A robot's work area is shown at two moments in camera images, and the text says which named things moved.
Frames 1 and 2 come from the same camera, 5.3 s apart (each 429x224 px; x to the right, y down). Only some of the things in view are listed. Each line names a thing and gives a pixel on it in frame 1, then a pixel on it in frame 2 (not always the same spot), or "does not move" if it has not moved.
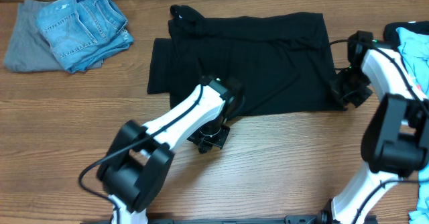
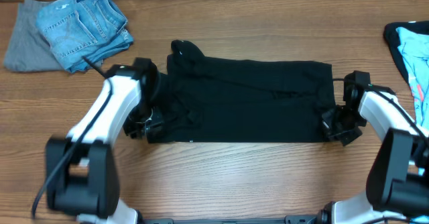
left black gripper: [219, 139] to [135, 131]
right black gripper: [344, 92] to [340, 127]
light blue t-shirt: [413, 47] does not move
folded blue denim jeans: [84, 28] does not move
